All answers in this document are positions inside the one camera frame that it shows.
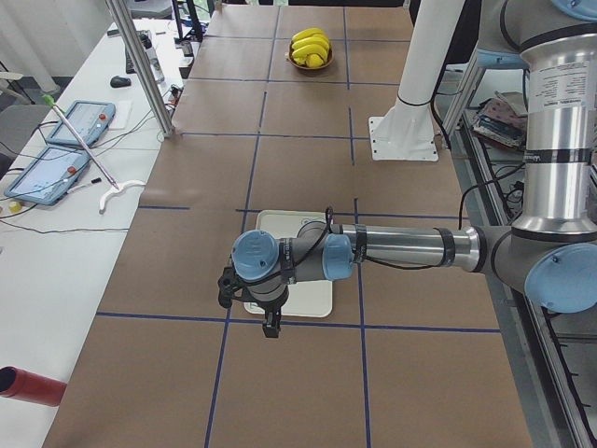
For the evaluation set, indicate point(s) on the yellow banana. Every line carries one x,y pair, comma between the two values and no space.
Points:
305,51
309,32
316,39

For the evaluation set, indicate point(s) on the white rectangular plate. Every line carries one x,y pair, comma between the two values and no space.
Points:
306,299

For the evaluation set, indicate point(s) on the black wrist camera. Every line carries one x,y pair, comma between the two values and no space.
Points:
230,287

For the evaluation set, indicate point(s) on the upper blue teach pendant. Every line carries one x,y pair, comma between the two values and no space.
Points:
90,119

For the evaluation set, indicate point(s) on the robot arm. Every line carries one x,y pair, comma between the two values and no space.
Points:
548,253

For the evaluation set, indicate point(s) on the black computer mouse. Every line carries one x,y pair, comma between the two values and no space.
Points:
118,82

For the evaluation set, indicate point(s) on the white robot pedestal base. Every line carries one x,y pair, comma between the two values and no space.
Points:
406,132

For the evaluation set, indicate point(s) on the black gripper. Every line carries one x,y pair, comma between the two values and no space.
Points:
268,310

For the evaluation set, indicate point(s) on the silver reach stick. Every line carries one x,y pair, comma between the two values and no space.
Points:
116,187

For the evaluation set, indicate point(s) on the brown wicker basket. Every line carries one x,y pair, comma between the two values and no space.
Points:
313,62

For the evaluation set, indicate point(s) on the aluminium frame post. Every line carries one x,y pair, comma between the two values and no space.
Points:
124,22

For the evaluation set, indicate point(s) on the blue teach pendant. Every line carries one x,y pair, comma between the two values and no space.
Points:
48,177
90,119

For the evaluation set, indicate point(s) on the stack of books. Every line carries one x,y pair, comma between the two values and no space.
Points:
502,119

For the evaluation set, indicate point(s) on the lower blue teach pendant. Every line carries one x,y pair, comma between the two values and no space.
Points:
48,177

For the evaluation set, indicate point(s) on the clear water bottle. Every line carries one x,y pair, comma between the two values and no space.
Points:
152,57

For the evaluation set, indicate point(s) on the red cylinder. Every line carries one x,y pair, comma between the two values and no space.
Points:
31,387

